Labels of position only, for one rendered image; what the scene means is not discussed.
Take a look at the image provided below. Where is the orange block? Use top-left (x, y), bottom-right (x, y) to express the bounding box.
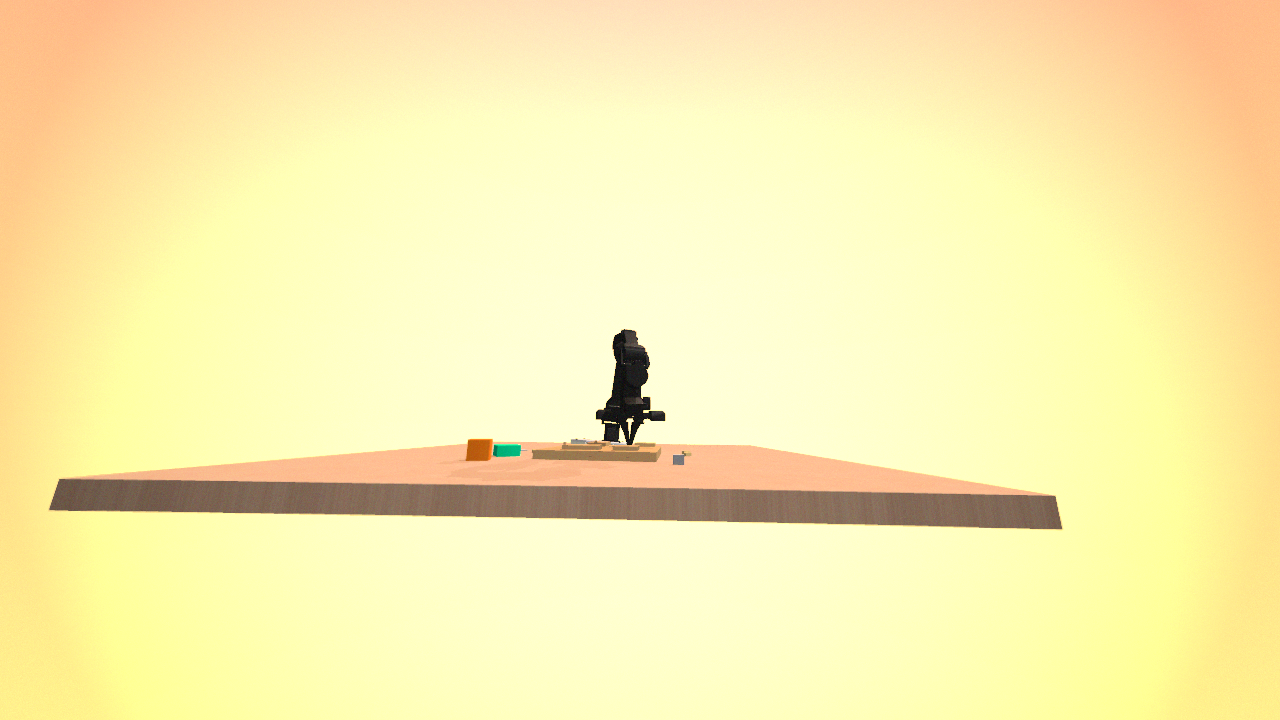
top-left (466, 439), bottom-right (493, 461)

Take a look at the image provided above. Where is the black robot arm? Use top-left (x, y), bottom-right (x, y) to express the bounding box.
top-left (602, 329), bottom-right (652, 442)

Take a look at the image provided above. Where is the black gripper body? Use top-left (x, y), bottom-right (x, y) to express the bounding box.
top-left (596, 389), bottom-right (666, 421)

